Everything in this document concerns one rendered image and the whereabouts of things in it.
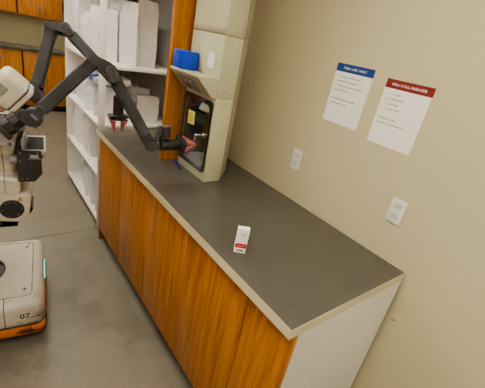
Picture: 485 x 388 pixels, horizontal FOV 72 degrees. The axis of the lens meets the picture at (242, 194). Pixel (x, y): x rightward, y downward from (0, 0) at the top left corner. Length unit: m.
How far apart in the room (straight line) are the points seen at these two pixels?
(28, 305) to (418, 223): 1.94
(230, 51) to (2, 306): 1.72
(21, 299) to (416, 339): 1.94
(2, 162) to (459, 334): 2.15
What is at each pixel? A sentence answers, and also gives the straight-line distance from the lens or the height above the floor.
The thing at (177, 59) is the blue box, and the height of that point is 1.55.
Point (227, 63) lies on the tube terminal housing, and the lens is 1.80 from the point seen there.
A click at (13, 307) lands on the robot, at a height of 0.26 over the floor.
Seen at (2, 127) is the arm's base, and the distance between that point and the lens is 1.74.
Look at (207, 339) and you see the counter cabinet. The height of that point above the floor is 0.47.
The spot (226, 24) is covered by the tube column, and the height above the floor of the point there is 1.76.
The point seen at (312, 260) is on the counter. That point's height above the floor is 0.94.
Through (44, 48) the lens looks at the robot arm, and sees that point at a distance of 2.17.
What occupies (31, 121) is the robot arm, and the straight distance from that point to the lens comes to 1.71.
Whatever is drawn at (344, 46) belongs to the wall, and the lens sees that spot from 1.81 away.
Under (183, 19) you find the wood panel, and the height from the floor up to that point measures 1.75.
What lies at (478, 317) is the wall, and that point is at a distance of 1.62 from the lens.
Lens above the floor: 1.70
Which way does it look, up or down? 24 degrees down
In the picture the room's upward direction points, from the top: 12 degrees clockwise
